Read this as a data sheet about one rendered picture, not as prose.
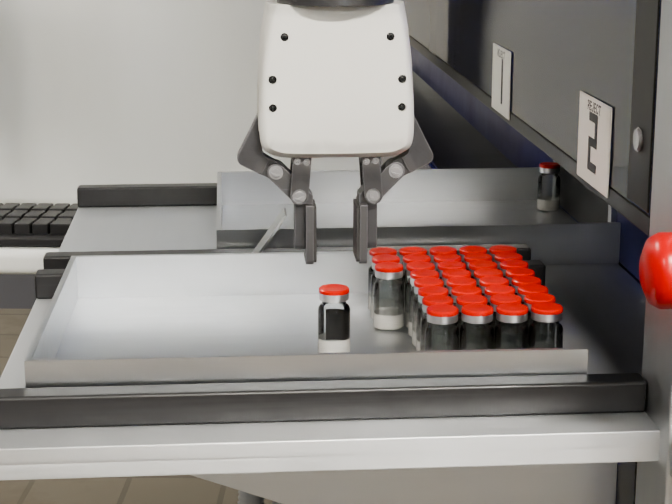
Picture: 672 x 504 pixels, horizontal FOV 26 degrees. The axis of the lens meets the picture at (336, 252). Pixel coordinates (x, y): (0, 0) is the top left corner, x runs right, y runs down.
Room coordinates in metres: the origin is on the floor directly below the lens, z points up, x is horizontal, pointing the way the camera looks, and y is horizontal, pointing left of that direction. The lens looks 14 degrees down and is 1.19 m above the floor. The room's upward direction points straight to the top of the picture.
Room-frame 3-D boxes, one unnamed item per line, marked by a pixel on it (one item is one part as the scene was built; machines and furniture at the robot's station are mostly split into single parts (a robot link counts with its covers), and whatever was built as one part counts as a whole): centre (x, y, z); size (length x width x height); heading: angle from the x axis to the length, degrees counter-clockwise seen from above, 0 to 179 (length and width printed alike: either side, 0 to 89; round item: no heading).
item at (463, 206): (1.31, -0.06, 0.90); 0.34 x 0.26 x 0.04; 94
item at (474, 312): (0.97, -0.09, 0.90); 0.18 x 0.02 x 0.05; 4
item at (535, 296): (0.98, -0.13, 0.90); 0.18 x 0.02 x 0.05; 4
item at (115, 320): (0.97, 0.02, 0.90); 0.34 x 0.26 x 0.04; 94
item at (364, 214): (0.95, -0.03, 0.98); 0.03 x 0.03 x 0.07; 4
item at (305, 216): (0.94, 0.03, 0.98); 0.03 x 0.03 x 0.07; 4
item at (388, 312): (1.00, -0.04, 0.90); 0.02 x 0.02 x 0.05
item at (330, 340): (0.94, 0.00, 0.90); 0.02 x 0.02 x 0.04
